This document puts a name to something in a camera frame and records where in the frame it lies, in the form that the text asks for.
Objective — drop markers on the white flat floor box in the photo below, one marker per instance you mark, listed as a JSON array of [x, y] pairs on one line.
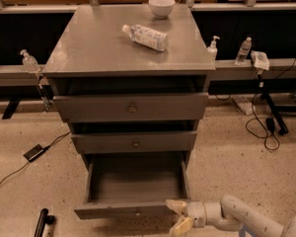
[[244, 105]]

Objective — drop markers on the black tube object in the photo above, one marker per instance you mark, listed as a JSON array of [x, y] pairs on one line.
[[45, 224]]

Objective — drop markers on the black power adapter brick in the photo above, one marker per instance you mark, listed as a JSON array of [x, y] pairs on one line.
[[34, 153]]

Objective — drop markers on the lying clear plastic bottle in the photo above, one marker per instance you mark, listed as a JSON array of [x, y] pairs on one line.
[[147, 36]]

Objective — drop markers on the white wipes packet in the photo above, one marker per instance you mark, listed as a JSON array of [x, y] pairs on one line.
[[260, 60]]

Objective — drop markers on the grey drawer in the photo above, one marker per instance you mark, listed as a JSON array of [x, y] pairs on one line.
[[92, 108], [134, 142], [134, 184]]

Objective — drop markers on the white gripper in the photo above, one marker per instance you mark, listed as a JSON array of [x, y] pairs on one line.
[[196, 214]]

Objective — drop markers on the grey bottom drawer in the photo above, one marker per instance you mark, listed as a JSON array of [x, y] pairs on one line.
[[134, 184]]

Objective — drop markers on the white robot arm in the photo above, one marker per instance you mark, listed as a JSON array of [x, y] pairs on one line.
[[229, 214]]

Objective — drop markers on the grey top drawer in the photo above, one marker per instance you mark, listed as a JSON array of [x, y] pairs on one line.
[[92, 108]]

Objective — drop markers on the black table leg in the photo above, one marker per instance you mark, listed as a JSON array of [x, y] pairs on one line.
[[283, 128]]

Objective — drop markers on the white ceramic bowl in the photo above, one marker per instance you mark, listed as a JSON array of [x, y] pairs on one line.
[[161, 8]]

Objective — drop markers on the small black power brick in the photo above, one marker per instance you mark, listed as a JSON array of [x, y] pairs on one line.
[[270, 125]]

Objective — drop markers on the left pump sanitizer bottle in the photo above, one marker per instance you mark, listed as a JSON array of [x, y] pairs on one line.
[[29, 62]]

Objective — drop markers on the right pump sanitizer bottle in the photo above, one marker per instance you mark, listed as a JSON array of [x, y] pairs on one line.
[[212, 49]]

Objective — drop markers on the grey wooden drawer cabinet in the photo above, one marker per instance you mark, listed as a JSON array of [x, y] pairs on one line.
[[95, 57]]

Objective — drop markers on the grey middle drawer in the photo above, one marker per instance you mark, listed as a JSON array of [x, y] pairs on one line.
[[134, 142]]

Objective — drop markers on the upright clear water bottle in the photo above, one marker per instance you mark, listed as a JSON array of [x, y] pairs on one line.
[[243, 51]]

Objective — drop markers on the pump sanitizer bottle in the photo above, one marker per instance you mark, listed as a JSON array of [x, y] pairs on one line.
[[29, 62], [212, 49]]

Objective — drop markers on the blue tape cross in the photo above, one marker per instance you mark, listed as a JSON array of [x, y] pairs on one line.
[[246, 232]]

